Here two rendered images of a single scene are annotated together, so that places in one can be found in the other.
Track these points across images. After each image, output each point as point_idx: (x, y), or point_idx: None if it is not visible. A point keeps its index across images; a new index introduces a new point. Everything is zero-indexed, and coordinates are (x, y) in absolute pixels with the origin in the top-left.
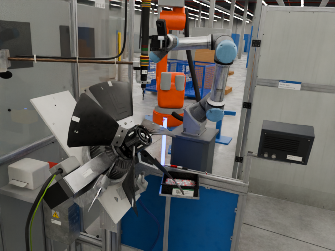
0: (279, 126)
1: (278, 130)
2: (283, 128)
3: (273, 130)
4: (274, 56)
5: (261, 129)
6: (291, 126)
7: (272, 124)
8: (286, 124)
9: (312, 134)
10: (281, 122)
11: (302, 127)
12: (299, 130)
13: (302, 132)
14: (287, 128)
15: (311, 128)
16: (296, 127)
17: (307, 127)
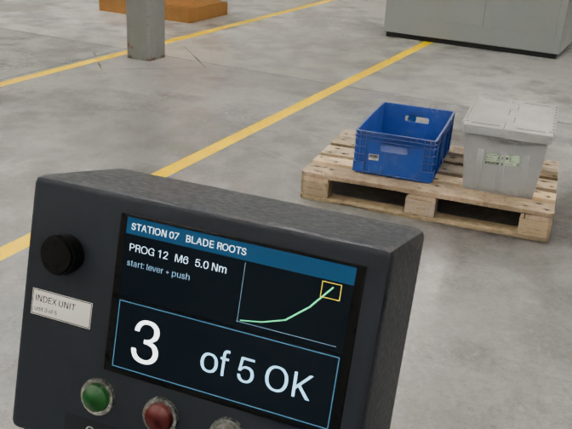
0: (284, 212)
1: (309, 207)
2: (267, 203)
3: (346, 214)
4: None
5: (397, 305)
6: (198, 198)
7: (333, 224)
8: (222, 207)
9: (115, 170)
10: (245, 216)
11: (122, 185)
12: (173, 185)
13: (163, 180)
14: (239, 199)
15: (76, 174)
16: (165, 191)
17: (94, 179)
